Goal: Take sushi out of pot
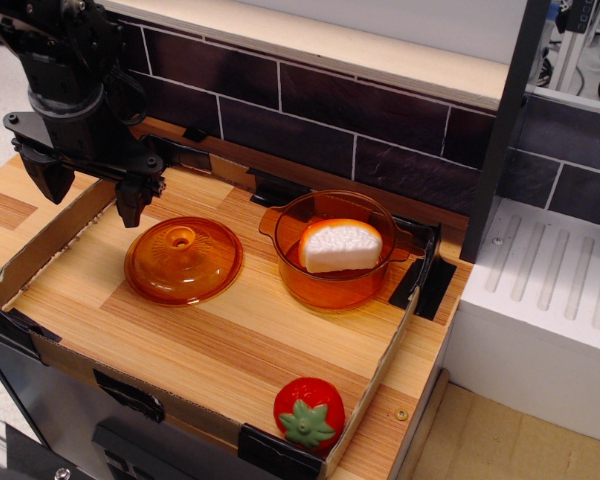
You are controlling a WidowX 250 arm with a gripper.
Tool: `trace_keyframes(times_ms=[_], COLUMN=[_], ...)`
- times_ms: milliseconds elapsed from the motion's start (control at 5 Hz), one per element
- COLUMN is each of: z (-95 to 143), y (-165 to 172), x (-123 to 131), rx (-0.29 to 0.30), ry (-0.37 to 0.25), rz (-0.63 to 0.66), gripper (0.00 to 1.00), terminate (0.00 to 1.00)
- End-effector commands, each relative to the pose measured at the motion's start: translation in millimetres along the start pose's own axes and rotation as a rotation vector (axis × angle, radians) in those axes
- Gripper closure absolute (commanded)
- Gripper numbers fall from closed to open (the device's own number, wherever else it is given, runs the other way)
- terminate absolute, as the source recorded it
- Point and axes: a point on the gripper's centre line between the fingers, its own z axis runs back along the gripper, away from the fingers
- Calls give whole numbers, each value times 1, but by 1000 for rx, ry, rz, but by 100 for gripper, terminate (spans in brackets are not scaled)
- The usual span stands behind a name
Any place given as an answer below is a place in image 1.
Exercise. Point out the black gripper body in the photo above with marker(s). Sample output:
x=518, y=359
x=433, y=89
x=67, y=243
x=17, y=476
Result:
x=87, y=138

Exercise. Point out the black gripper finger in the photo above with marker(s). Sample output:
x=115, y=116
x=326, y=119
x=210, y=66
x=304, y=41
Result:
x=51, y=177
x=133, y=194

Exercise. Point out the white and orange toy sushi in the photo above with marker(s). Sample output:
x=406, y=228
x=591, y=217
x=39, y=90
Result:
x=339, y=244

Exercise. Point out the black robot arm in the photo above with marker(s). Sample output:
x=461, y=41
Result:
x=70, y=52

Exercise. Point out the orange transparent pot lid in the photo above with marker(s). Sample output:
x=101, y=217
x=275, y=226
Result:
x=183, y=261

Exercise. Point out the orange transparent pot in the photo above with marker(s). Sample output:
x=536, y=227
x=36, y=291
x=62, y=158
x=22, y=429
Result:
x=341, y=289

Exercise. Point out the cardboard fence with black tape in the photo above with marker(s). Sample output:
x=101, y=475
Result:
x=87, y=358

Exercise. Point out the light wooden shelf board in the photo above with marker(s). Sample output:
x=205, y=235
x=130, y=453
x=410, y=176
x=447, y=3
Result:
x=420, y=69

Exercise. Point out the red toy strawberry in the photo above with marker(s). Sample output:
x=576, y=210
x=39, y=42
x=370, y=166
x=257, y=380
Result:
x=309, y=412

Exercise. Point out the white dish drainer block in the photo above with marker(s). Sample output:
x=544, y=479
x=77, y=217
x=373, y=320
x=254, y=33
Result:
x=526, y=332

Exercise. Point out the dark grey right post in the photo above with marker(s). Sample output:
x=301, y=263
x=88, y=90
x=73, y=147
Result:
x=505, y=128

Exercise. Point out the aluminium frame with cables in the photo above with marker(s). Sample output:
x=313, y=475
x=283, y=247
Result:
x=567, y=60

